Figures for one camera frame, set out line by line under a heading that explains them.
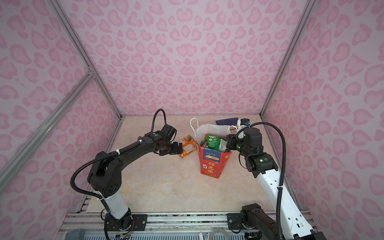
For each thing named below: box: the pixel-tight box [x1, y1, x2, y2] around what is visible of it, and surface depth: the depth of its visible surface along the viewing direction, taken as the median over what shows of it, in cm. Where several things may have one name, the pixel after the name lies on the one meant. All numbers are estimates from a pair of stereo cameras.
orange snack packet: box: [178, 135, 199, 158], surface depth 101 cm
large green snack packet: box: [207, 134, 228, 152], surface depth 80 cm
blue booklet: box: [215, 117, 239, 126], surface depth 120 cm
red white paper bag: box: [195, 124, 232, 179], surface depth 82 cm
